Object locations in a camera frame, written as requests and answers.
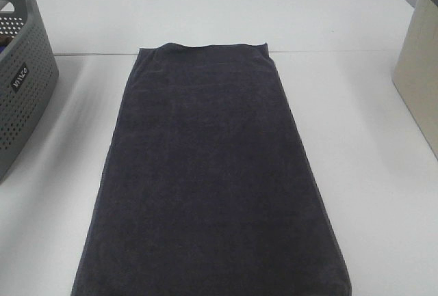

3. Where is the dark grey towel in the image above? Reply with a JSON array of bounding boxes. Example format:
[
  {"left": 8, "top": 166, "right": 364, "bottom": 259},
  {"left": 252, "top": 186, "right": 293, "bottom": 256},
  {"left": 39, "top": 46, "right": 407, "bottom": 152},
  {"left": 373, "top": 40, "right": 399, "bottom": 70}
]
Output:
[{"left": 72, "top": 44, "right": 348, "bottom": 295}]

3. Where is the grey perforated plastic basket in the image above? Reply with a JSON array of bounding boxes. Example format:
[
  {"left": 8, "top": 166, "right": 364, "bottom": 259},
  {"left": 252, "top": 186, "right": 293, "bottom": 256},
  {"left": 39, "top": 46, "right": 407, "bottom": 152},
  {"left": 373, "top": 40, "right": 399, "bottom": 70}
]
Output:
[{"left": 1, "top": 0, "right": 59, "bottom": 176}]

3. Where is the beige fabric storage bin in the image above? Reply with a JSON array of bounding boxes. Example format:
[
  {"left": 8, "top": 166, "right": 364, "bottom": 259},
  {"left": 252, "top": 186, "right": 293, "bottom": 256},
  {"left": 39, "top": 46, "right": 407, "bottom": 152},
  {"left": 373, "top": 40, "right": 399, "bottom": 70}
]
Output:
[{"left": 392, "top": 0, "right": 437, "bottom": 155}]

